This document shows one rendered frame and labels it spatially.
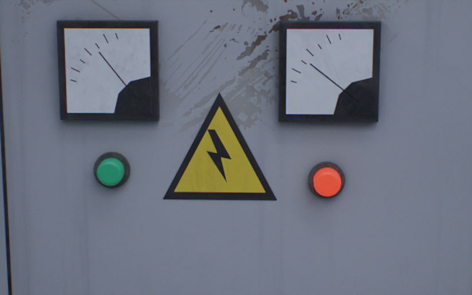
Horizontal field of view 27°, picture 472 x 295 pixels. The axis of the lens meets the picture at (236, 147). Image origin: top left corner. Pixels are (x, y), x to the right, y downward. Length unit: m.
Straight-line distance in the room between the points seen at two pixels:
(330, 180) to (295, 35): 0.12
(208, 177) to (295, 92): 0.10
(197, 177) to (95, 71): 0.12
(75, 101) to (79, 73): 0.02
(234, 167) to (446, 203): 0.18
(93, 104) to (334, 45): 0.20
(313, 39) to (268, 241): 0.17
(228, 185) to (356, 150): 0.11
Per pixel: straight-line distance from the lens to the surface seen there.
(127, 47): 0.80
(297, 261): 0.84
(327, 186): 0.80
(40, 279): 0.86
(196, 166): 0.81
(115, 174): 0.81
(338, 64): 0.79
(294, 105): 0.79
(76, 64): 0.80
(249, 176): 0.81
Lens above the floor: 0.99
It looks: 12 degrees down
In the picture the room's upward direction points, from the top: straight up
